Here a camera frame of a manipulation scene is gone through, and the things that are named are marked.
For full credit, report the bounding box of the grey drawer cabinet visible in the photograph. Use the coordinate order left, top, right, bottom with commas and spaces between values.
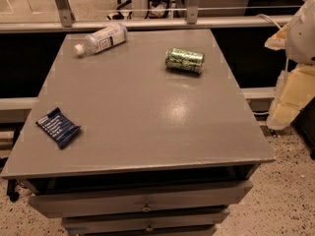
2, 29, 274, 236

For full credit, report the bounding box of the green soda can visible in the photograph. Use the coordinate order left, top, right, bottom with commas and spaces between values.
165, 48, 205, 74

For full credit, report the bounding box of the top grey drawer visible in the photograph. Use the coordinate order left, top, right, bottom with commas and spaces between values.
29, 180, 253, 218

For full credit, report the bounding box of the grey drawer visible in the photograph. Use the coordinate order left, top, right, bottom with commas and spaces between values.
29, 180, 253, 218
62, 208, 229, 234

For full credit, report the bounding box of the clear plastic bottle white cap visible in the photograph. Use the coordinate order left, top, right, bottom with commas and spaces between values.
74, 23, 128, 56

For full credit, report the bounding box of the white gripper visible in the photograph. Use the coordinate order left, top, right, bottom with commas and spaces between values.
265, 0, 315, 130

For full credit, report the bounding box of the blue rxbar blueberry wrapper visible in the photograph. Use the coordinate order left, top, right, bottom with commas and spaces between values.
35, 107, 81, 149

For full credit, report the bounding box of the black caster wheel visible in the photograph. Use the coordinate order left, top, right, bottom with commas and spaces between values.
7, 180, 20, 203

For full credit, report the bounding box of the white cable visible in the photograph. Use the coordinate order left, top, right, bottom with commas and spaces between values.
255, 13, 284, 30

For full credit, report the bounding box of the metal railing frame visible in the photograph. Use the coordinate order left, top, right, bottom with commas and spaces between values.
0, 0, 306, 33

